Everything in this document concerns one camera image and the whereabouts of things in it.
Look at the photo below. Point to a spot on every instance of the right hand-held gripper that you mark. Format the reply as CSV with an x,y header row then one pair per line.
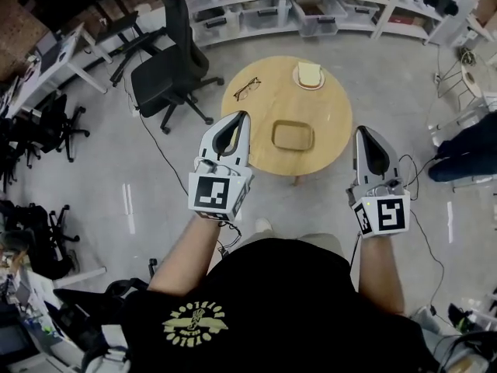
x,y
388,216

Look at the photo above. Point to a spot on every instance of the black-rimmed eyeglasses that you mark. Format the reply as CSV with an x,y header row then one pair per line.
x,y
247,88

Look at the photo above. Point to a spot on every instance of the slice of bread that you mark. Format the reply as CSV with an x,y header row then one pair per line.
x,y
309,74

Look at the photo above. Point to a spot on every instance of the black television stand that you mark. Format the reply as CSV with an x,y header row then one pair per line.
x,y
128,25

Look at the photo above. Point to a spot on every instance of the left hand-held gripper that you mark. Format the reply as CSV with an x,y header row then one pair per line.
x,y
211,196

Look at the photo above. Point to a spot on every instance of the high-back black office chair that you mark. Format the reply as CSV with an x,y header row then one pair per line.
x,y
167,80

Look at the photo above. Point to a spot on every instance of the round wooden table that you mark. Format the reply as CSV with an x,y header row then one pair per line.
x,y
287,103

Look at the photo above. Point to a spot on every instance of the white desk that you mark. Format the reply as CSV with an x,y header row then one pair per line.
x,y
58,72

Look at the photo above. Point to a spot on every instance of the white round plate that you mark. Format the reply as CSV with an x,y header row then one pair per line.
x,y
295,81

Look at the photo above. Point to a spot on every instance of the black printed t-shirt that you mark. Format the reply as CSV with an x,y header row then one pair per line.
x,y
272,286

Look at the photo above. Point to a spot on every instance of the white shoe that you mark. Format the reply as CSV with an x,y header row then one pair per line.
x,y
263,224

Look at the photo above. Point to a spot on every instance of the person's right forearm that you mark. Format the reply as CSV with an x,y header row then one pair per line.
x,y
380,278

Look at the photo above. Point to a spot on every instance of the white shelving unit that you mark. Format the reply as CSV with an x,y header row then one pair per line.
x,y
392,14

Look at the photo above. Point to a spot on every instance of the black and green shoe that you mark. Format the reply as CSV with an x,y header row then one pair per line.
x,y
464,319

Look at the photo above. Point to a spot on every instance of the laptop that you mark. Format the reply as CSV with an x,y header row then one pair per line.
x,y
47,47

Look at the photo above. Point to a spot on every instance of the white metal frame stool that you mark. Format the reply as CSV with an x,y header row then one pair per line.
x,y
471,80

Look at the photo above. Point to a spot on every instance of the person's left forearm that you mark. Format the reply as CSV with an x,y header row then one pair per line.
x,y
190,255

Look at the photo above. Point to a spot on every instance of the small black office chair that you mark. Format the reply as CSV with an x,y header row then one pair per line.
x,y
58,124
42,231

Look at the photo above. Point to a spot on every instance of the beige trousers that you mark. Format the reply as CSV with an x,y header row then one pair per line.
x,y
322,243

